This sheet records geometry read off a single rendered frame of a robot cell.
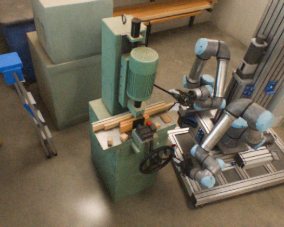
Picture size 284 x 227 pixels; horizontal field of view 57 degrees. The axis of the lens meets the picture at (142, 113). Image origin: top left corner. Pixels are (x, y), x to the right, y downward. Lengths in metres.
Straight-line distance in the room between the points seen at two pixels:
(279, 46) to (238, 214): 1.63
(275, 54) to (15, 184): 2.41
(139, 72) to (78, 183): 1.47
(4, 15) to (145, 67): 2.00
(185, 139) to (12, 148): 1.82
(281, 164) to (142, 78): 1.96
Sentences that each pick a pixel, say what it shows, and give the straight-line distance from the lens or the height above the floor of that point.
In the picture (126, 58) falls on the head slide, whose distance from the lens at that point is 1.70.
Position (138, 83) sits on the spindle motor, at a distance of 1.63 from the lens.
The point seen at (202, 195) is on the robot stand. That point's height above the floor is 0.23.
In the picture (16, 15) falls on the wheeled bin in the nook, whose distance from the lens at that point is 3.21.
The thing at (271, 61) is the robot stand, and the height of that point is 1.45.
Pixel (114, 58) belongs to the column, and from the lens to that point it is 1.76.
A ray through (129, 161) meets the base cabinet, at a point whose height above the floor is 0.62.
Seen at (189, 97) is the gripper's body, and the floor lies 1.21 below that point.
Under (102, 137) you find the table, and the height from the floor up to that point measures 0.90.
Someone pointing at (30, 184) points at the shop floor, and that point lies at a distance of 2.76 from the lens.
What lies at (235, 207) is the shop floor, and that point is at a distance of 2.84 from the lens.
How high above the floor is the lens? 2.34
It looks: 45 degrees down
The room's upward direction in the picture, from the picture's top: 9 degrees clockwise
